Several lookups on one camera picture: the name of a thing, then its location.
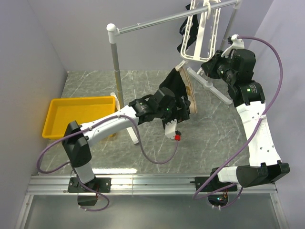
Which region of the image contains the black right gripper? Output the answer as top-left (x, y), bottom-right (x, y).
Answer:
top-left (201, 50), bottom-right (236, 85)

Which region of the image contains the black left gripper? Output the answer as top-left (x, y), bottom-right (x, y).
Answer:
top-left (157, 96), bottom-right (191, 130)

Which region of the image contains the black underwear with beige waistband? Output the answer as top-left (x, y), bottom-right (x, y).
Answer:
top-left (159, 67), bottom-right (198, 114)

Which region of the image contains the white clip hanger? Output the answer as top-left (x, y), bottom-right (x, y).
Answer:
top-left (177, 0), bottom-right (221, 64)

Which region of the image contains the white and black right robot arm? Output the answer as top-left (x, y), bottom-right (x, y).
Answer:
top-left (202, 49), bottom-right (290, 191)

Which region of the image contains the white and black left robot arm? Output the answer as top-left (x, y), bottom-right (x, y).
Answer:
top-left (62, 87), bottom-right (191, 192)

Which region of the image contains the black garment on hanger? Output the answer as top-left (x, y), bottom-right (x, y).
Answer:
top-left (179, 15), bottom-right (199, 49)

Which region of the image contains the white and silver drying rack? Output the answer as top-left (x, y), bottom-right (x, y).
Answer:
top-left (106, 0), bottom-right (244, 145)

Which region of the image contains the yellow plastic tray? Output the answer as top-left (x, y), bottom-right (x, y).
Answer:
top-left (42, 96), bottom-right (116, 140)

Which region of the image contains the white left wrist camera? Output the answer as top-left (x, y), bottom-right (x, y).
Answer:
top-left (165, 119), bottom-right (177, 140)

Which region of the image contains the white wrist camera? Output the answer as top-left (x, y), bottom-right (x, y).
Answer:
top-left (165, 119), bottom-right (177, 140)
top-left (221, 34), bottom-right (244, 58)

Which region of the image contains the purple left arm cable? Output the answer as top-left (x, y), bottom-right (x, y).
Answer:
top-left (37, 114), bottom-right (179, 212)

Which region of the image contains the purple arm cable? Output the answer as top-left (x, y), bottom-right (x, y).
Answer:
top-left (37, 114), bottom-right (179, 212)
top-left (192, 35), bottom-right (284, 209)

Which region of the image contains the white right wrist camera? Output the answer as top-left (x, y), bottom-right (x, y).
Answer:
top-left (221, 34), bottom-right (244, 58)

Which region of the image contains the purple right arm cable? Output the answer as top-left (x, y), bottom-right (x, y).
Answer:
top-left (192, 35), bottom-right (284, 209)

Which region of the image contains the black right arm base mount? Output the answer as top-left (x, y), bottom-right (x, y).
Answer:
top-left (190, 176), bottom-right (238, 192)

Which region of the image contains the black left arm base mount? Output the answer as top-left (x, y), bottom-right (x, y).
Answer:
top-left (67, 177), bottom-right (112, 193)

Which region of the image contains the aluminium rail frame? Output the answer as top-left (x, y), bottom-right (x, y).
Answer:
top-left (14, 71), bottom-right (291, 229)

